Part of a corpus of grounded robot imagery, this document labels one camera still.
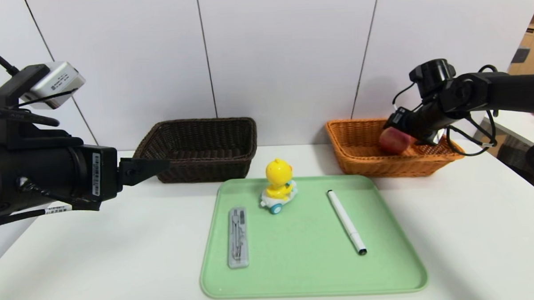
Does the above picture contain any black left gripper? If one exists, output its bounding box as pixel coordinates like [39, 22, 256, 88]
[0, 135, 173, 217]

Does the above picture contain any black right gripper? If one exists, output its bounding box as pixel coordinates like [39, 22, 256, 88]
[379, 105, 447, 155]

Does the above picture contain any red peach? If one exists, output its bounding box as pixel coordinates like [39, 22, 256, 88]
[379, 126, 413, 155]

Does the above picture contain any yellow duck toy car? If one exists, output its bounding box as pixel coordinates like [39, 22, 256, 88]
[258, 158, 299, 215]

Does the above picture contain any clear plastic compass case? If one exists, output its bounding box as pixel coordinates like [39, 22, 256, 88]
[226, 207, 250, 269]

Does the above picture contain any orange wicker basket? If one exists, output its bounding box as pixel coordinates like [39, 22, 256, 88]
[324, 115, 466, 180]

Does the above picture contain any dark brown wicker basket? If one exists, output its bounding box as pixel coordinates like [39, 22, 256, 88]
[132, 117, 259, 185]

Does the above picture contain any white marker pen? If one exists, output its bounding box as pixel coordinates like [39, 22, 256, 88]
[326, 189, 368, 257]

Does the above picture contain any dark grey chair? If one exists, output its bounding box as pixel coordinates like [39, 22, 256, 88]
[496, 145, 534, 203]

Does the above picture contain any white background table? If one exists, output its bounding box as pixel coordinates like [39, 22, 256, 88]
[479, 109, 534, 157]

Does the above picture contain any green plastic tray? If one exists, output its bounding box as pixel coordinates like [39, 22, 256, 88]
[197, 172, 429, 300]

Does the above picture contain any wooden shelf cabinet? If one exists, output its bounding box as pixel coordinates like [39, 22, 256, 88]
[505, 0, 534, 76]

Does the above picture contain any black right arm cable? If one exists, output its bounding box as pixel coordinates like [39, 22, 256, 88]
[442, 64, 501, 158]

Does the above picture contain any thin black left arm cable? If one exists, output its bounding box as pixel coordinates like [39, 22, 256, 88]
[0, 201, 102, 229]

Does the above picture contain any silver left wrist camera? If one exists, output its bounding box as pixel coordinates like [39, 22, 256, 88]
[28, 61, 87, 111]

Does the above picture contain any black left camera bracket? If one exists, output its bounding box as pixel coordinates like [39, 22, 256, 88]
[0, 63, 84, 151]

